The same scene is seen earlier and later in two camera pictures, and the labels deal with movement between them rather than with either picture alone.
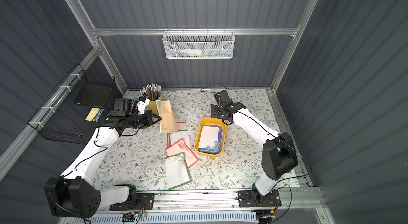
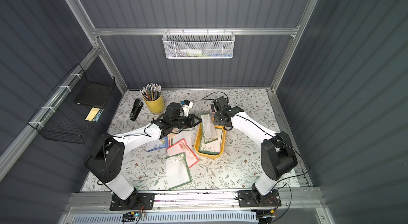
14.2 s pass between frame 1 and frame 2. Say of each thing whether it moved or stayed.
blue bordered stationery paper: moved
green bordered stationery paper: stayed
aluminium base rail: stayed
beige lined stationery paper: moved
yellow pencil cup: stayed
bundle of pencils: stayed
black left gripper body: moved
